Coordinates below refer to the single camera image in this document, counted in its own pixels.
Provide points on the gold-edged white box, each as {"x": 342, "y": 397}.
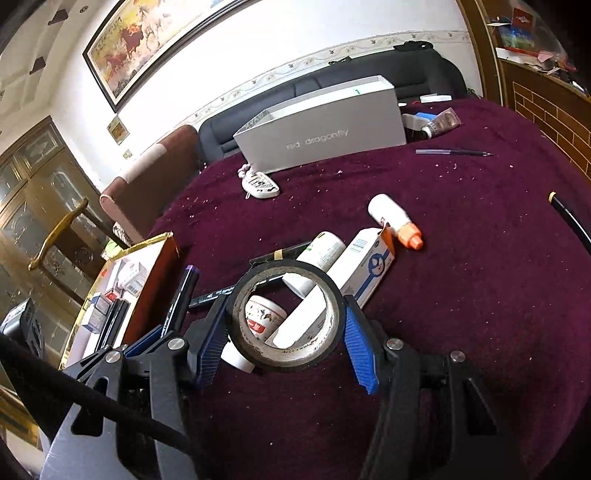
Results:
{"x": 152, "y": 286}

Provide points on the wooden brick-pattern counter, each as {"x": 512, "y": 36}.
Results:
{"x": 545, "y": 106}

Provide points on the small framed picture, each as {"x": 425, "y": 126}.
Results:
{"x": 117, "y": 129}

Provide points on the brown armchair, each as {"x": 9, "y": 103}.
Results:
{"x": 152, "y": 175}

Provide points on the long white blue orange box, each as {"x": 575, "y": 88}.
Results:
{"x": 364, "y": 263}

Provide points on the black object on sofa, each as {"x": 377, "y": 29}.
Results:
{"x": 412, "y": 45}

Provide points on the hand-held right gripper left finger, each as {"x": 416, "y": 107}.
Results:
{"x": 212, "y": 346}

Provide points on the small green grey medicine box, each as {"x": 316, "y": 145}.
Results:
{"x": 134, "y": 277}

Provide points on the blue white barcode medicine box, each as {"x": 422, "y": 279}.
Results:
{"x": 99, "y": 314}

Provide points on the black marker purple cap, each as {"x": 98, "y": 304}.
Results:
{"x": 182, "y": 295}

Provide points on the wooden glass-door cabinet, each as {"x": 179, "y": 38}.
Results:
{"x": 27, "y": 184}

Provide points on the purple velvet tablecloth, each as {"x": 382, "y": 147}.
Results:
{"x": 461, "y": 277}

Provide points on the black leather sofa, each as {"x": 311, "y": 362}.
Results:
{"x": 323, "y": 76}

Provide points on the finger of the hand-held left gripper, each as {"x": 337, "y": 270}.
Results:
{"x": 145, "y": 341}

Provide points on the white flat object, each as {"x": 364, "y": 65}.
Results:
{"x": 435, "y": 98}

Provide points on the framed horse painting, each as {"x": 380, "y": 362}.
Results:
{"x": 147, "y": 41}

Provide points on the wooden chair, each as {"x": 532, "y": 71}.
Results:
{"x": 55, "y": 235}

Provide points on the black device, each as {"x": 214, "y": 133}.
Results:
{"x": 23, "y": 323}

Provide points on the brown tube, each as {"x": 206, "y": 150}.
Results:
{"x": 443, "y": 121}

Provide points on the dark pen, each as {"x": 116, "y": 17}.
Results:
{"x": 452, "y": 151}

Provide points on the clutter on counter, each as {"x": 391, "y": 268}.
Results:
{"x": 531, "y": 41}

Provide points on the green cloth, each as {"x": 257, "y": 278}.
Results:
{"x": 113, "y": 249}

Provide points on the white jar red label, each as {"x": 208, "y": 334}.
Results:
{"x": 265, "y": 316}

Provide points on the white tube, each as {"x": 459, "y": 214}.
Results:
{"x": 323, "y": 251}

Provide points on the white remote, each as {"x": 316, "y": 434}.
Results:
{"x": 261, "y": 184}

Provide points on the grey cardboard box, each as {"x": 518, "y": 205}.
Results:
{"x": 323, "y": 134}

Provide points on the black stick gold tip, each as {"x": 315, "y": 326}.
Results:
{"x": 570, "y": 217}

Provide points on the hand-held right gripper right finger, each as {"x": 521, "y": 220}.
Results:
{"x": 362, "y": 350}

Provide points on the black tape roll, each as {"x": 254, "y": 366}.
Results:
{"x": 295, "y": 361}

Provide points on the white bottle orange cap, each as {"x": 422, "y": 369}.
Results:
{"x": 385, "y": 210}

